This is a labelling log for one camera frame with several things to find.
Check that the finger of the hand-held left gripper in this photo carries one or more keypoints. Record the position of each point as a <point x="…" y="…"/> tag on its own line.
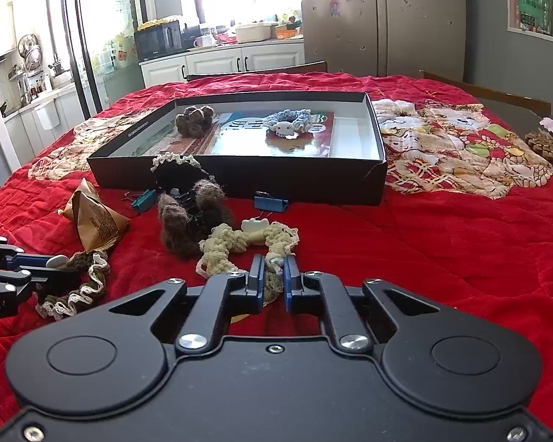
<point x="50" y="280"/>
<point x="27" y="261"/>

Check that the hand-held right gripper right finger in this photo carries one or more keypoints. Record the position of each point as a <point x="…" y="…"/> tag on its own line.
<point x="291" y="285"/>

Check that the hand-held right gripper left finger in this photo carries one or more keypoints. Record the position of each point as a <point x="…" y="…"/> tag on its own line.
<point x="257" y="283"/>

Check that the olive scrunchie with cream trim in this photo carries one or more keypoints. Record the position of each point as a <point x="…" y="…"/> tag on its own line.
<point x="92" y="281"/>

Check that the brown paper pyramid packet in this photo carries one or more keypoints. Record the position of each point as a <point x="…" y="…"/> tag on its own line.
<point x="94" y="221"/>

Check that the black shallow cardboard box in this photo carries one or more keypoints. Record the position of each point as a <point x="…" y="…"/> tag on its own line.
<point x="258" y="179"/>

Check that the brown fuzzy hair claw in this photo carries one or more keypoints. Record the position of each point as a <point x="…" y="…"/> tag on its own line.
<point x="173" y="221"/>

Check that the blue binder clip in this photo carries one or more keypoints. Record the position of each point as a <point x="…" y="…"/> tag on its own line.
<point x="271" y="204"/>
<point x="143" y="201"/>

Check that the black hair clip cream lace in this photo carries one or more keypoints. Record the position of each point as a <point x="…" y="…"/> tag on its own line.
<point x="175" y="175"/>

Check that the red printed booklet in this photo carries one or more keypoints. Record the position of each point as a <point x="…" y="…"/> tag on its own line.
<point x="239" y="140"/>

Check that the white hanging bin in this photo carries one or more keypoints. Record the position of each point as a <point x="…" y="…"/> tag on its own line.
<point x="47" y="116"/>

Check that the red printed quilt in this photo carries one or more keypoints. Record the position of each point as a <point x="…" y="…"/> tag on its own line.
<point x="442" y="239"/>

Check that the blue crochet scrunchie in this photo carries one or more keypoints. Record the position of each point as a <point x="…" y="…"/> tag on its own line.
<point x="288" y="122"/>

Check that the brown fuzzy hair clip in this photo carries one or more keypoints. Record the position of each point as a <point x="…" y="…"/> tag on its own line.
<point x="193" y="119"/>

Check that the steel pot lids rack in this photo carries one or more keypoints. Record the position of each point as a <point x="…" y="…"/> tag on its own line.
<point x="30" y="50"/>

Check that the dark wooden chair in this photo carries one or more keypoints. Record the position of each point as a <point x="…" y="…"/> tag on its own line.
<point x="258" y="71"/>

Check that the white kitchen cabinet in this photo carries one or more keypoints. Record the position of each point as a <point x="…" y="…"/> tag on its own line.
<point x="221" y="60"/>

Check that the white mug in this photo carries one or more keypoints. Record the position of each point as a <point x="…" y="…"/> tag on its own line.
<point x="205" y="41"/>

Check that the white plastic tub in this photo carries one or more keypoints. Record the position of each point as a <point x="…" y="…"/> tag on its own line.
<point x="253" y="33"/>

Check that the orange box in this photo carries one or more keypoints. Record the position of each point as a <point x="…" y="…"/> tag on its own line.
<point x="285" y="34"/>

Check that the black microwave oven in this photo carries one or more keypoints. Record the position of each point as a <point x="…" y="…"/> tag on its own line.
<point x="159" y="39"/>

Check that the yellow cloth cover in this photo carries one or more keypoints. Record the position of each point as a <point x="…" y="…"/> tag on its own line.
<point x="156" y="23"/>

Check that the brown wooden chair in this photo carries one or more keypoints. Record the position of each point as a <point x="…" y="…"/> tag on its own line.
<point x="488" y="92"/>

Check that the cartoon fridge sticker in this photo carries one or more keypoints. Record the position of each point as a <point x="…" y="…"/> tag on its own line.
<point x="335" y="8"/>

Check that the silver refrigerator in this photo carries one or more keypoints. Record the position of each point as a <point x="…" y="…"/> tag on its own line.
<point x="396" y="18"/>

